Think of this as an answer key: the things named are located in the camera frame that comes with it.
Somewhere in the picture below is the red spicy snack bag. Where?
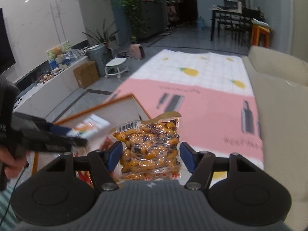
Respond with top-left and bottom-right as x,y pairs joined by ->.
73,137 -> 114,188

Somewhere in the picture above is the white ball candy bag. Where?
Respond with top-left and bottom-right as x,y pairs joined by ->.
67,114 -> 111,141

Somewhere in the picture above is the brown peanut vacuum pack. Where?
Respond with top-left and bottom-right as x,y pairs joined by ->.
109,111 -> 182,182

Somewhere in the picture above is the person's left hand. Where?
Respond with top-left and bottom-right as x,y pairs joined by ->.
0,146 -> 30,179

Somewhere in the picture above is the white TV console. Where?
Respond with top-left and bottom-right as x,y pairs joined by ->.
15,57 -> 88,118

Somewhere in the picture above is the orange cardboard storage box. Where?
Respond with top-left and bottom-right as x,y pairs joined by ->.
31,93 -> 152,176

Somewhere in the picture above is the brown cardboard box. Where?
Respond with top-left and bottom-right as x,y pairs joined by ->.
73,60 -> 99,89

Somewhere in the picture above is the lemon pattern checkered mat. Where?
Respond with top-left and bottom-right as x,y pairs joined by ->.
111,49 -> 264,168

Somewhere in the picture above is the black television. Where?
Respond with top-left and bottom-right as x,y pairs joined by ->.
0,8 -> 16,74

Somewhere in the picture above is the grey green plant pot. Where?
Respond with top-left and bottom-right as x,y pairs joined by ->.
86,44 -> 106,77

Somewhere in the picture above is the white round rolling stool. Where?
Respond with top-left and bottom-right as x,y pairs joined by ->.
104,57 -> 129,79

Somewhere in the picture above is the pink small heater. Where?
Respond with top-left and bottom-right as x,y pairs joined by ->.
130,44 -> 145,59

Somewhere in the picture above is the beige sofa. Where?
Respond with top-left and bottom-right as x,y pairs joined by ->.
242,46 -> 308,230

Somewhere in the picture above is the blue water bottle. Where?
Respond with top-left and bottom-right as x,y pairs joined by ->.
197,16 -> 205,30

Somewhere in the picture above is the orange stool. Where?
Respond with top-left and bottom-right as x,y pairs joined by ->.
251,24 -> 271,48

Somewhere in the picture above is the dark dining table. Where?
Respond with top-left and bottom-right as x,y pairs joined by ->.
209,6 -> 262,42

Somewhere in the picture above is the dark drawer cabinet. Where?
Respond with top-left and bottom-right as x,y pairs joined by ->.
137,1 -> 164,40

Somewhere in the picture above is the green leafy pothos plant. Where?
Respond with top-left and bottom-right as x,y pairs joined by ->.
121,0 -> 160,42

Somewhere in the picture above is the teddy bear picture frame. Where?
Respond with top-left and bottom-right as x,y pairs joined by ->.
46,41 -> 72,70

